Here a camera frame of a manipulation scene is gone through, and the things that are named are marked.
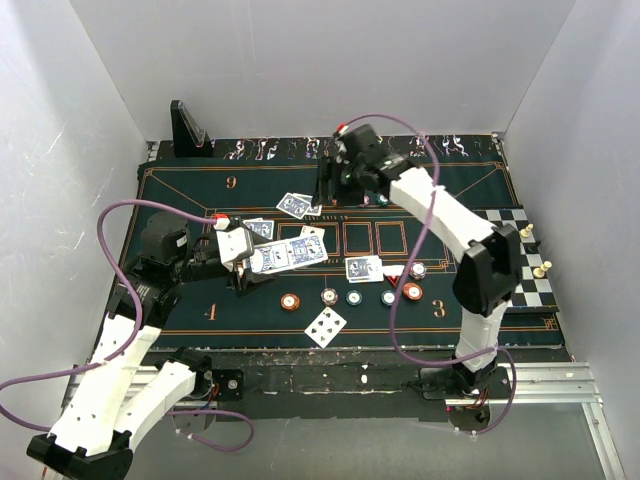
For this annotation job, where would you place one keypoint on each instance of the green poker chip stack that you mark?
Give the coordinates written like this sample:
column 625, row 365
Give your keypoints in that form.
column 353, row 298

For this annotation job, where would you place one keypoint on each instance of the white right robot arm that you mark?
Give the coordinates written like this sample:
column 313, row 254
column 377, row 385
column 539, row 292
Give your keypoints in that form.
column 488, row 256

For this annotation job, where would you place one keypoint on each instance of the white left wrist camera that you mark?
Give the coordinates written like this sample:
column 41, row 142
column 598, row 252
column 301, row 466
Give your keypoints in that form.
column 235, row 244

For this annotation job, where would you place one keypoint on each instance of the black white chessboard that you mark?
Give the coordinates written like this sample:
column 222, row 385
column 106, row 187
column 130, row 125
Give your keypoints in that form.
column 532, row 295

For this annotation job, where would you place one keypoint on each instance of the red triangular dealer button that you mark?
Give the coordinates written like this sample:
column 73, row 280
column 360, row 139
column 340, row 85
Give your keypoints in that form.
column 393, row 273

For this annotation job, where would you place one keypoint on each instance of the orange poker chip stack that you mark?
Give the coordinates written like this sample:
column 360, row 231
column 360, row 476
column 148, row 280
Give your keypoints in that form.
column 290, row 302

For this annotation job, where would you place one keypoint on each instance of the orange chips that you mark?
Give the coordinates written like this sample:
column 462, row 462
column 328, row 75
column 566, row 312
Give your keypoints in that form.
column 412, row 291

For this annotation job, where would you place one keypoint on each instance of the white chess piece upper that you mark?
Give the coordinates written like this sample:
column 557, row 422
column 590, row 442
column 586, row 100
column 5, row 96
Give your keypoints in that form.
column 526, row 232

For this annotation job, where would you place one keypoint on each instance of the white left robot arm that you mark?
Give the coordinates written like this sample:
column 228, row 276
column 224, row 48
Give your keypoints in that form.
column 102, row 426

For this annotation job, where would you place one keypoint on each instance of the dark green poker mat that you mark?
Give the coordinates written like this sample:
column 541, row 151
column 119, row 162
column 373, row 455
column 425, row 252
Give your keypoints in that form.
column 248, row 177

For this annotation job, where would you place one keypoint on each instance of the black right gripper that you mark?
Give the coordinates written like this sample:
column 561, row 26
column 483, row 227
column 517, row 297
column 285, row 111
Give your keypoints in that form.
column 325, row 173

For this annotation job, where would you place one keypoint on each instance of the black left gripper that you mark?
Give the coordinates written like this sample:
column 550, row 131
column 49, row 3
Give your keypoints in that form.
column 246, row 279

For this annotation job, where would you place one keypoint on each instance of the six of spades card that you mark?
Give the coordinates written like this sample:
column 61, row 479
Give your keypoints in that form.
column 325, row 327

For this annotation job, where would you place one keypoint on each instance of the blue playing card deck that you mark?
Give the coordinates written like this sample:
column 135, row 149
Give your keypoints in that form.
column 289, row 254

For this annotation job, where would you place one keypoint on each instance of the blue backed playing card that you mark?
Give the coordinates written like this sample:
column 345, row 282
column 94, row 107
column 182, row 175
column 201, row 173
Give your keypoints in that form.
column 293, row 206

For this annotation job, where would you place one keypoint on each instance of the black chess piece right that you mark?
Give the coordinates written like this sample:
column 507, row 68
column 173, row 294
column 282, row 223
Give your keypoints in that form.
column 533, row 247

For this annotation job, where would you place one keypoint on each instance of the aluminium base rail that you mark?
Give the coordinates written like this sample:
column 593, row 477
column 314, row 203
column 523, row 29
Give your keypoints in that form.
column 550, row 385

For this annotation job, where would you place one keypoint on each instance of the black card shoe holder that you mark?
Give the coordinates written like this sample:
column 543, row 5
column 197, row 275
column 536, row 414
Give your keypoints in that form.
column 189, row 139

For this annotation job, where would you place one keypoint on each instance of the white chess piece lower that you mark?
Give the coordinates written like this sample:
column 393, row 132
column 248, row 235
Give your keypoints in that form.
column 541, row 271

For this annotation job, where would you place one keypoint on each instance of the white chess piece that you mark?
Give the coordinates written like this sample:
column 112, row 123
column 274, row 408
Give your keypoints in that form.
column 526, row 232
column 541, row 271

